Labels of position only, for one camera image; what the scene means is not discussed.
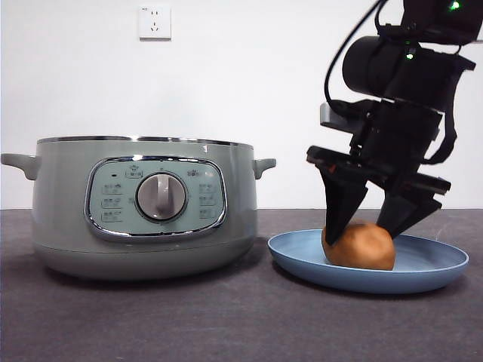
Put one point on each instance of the pale green electric steamer pot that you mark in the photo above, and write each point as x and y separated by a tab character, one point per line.
56	196

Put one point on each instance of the blue round plate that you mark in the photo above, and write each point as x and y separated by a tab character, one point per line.
426	260

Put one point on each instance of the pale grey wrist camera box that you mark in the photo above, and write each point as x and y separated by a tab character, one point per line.
334	120

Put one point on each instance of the brown potato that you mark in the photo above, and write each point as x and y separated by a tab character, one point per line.
362	249

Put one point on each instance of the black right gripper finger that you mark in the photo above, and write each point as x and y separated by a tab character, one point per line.
341	203
407	215

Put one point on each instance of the white wall socket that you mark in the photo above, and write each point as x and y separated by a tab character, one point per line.
154	22

